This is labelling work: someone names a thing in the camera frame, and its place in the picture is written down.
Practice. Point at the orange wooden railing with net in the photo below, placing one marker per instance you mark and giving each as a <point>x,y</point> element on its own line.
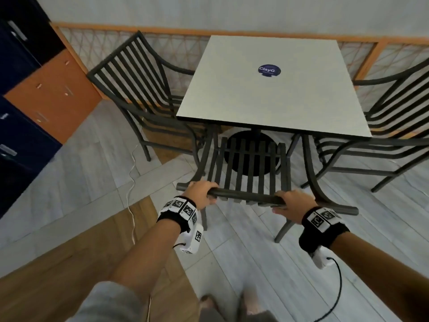
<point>134,29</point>

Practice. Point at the dark blue cabinet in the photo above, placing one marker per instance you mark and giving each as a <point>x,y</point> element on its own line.
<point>30,56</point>
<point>23,171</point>

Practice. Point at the dark grey metal slatted chair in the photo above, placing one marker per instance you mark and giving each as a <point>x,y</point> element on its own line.
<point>385,142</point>
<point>244,194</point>
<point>114,54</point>

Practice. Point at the grey trousers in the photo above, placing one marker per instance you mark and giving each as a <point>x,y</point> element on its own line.
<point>234,315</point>

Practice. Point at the person's left hand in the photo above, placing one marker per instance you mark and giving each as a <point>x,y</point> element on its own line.
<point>201,192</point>

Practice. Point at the black round table base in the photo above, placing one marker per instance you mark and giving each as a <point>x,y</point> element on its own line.
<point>256,164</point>

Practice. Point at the person's right hand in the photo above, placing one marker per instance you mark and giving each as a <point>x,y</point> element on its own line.
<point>298,204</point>

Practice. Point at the white square table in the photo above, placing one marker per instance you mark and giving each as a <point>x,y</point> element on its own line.
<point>268,103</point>

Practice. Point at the grey sweatshirt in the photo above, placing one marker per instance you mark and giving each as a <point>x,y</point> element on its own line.
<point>107,305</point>

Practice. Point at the black wristband with white markers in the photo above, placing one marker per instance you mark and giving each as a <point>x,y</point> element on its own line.
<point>177,211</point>
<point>323,228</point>

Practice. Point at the person's right forearm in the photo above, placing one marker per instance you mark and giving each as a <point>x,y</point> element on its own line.
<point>385,274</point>

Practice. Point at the orange cabinet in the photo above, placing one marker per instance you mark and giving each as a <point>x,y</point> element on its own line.
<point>57,97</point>

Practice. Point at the person's left forearm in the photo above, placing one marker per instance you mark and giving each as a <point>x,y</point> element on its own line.
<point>147,254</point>

